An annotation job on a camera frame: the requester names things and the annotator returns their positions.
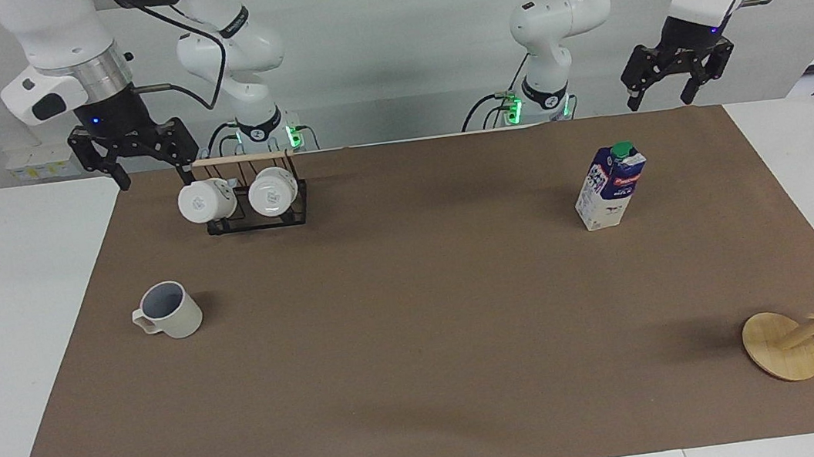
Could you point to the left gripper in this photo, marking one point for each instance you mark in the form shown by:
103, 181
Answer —
688, 39

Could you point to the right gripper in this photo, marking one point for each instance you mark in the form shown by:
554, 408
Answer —
112, 115

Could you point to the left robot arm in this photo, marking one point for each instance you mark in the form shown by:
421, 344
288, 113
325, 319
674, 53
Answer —
559, 12

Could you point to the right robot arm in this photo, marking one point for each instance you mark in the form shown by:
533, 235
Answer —
60, 26

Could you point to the blue and white milk carton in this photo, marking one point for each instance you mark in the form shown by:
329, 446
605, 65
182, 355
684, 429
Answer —
608, 192

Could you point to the white mug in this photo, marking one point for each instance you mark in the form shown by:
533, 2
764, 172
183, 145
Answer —
271, 193
202, 202

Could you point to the grey mug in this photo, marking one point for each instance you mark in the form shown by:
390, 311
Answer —
181, 318

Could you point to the white wall socket strip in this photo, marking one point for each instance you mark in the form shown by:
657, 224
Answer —
38, 165

